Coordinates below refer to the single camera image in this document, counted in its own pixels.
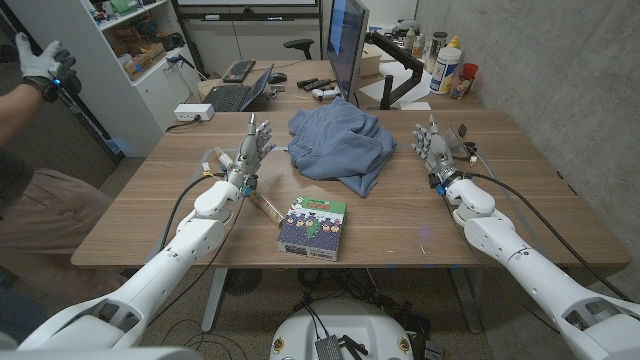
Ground person's gloved hand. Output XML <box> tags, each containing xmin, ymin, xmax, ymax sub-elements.
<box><xmin>13</xmin><ymin>32</ymin><xmax>83</xmax><ymax>104</ymax></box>

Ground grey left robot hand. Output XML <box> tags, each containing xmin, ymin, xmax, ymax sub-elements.
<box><xmin>225</xmin><ymin>112</ymin><xmax>277</xmax><ymax>191</ymax></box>

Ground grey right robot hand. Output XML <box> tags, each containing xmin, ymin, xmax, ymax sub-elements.
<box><xmin>410</xmin><ymin>114</ymin><xmax>464</xmax><ymax>190</ymax></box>

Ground person's bare forearm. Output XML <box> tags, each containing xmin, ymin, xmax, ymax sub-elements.
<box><xmin>0</xmin><ymin>82</ymin><xmax>45</xmax><ymax>149</ymax></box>

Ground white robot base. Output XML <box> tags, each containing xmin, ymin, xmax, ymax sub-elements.
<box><xmin>269</xmin><ymin>298</ymin><xmax>415</xmax><ymax>360</ymax></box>

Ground blue hoodie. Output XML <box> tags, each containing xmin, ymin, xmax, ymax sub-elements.
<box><xmin>286</xmin><ymin>96</ymin><xmax>398</xmax><ymax>199</ymax></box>

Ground cartoon print notebook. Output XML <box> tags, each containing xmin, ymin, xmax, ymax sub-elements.
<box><xmin>276</xmin><ymin>195</ymin><xmax>348</xmax><ymax>263</ymax></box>

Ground clear plastic piece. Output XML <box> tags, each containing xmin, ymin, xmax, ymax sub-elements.
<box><xmin>442</xmin><ymin>126</ymin><xmax>474</xmax><ymax>161</ymax></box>

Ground clear plastic tube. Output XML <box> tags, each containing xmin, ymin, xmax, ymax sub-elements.
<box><xmin>212</xmin><ymin>146</ymin><xmax>286</xmax><ymax>227</ymax></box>

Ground black laptop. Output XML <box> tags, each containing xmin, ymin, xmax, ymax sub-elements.
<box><xmin>202</xmin><ymin>63</ymin><xmax>275</xmax><ymax>113</ymax></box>

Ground white power strip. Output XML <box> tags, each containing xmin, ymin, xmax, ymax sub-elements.
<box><xmin>173</xmin><ymin>102</ymin><xmax>216</xmax><ymax>123</ymax></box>

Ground clear drinking glass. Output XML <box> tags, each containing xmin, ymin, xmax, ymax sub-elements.
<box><xmin>449</xmin><ymin>73</ymin><xmax>474</xmax><ymax>100</ymax></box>

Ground wooden desk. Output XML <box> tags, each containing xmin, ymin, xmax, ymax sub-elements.
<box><xmin>197</xmin><ymin>58</ymin><xmax>486</xmax><ymax>112</ymax></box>

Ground white shelf cabinet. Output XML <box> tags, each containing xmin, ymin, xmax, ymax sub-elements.
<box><xmin>4</xmin><ymin>0</ymin><xmax>201</xmax><ymax>159</ymax></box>

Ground black keyboard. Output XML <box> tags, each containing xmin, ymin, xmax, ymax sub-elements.
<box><xmin>222</xmin><ymin>58</ymin><xmax>257</xmax><ymax>84</ymax></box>

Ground white wipes canister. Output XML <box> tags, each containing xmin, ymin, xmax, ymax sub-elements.
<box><xmin>429</xmin><ymin>46</ymin><xmax>462</xmax><ymax>96</ymax></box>

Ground red cup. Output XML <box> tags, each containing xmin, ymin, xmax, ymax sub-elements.
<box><xmin>460</xmin><ymin>62</ymin><xmax>480</xmax><ymax>91</ymax></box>

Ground white paper sheets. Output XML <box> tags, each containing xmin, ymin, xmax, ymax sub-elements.
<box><xmin>357</xmin><ymin>60</ymin><xmax>434</xmax><ymax>107</ymax></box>

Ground white game controller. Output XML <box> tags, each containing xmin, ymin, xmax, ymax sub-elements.
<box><xmin>311</xmin><ymin>85</ymin><xmax>342</xmax><ymax>103</ymax></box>

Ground open cardboard box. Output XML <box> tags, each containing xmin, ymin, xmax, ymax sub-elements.
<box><xmin>113</xmin><ymin>42</ymin><xmax>168</xmax><ymax>81</ymax></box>

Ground dark lid jar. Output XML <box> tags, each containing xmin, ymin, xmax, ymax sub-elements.
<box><xmin>425</xmin><ymin>31</ymin><xmax>449</xmax><ymax>74</ymax></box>

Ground closed cardboard box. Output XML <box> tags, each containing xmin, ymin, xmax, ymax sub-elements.
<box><xmin>358</xmin><ymin>43</ymin><xmax>384</xmax><ymax>79</ymax></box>

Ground black office chair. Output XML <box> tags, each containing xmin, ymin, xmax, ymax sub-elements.
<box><xmin>282</xmin><ymin>38</ymin><xmax>316</xmax><ymax>61</ymax></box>

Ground black round fan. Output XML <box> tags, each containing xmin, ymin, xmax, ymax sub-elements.
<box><xmin>223</xmin><ymin>268</ymin><xmax>264</xmax><ymax>297</ymax></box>

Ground black computer monitor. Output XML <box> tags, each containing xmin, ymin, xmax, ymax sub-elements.
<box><xmin>325</xmin><ymin>0</ymin><xmax>371</xmax><ymax>103</ymax></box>

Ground person in beige trousers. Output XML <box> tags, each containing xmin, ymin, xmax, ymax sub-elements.
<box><xmin>0</xmin><ymin>147</ymin><xmax>132</xmax><ymax>311</ymax></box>

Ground white robot torso edge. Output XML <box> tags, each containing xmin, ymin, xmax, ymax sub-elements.
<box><xmin>0</xmin><ymin>346</ymin><xmax>202</xmax><ymax>360</ymax></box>

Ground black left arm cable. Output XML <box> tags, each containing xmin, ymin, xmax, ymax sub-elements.
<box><xmin>158</xmin><ymin>172</ymin><xmax>227</xmax><ymax>252</ymax></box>

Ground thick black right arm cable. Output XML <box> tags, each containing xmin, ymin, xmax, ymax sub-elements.
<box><xmin>467</xmin><ymin>172</ymin><xmax>635</xmax><ymax>304</ymax></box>

